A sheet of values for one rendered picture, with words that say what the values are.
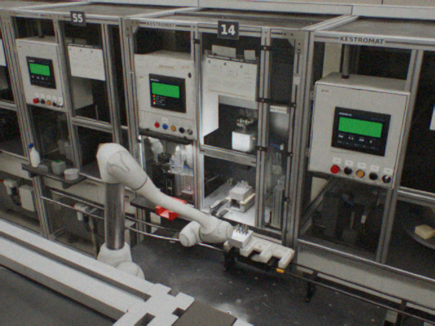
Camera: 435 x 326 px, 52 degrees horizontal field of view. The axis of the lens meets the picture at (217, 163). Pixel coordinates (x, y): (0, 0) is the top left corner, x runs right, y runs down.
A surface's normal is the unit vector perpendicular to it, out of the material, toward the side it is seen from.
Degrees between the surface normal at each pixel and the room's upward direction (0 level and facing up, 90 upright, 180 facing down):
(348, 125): 90
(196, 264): 0
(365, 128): 90
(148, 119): 90
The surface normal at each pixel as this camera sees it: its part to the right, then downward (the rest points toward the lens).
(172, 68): -0.51, 0.35
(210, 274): 0.00, -0.91
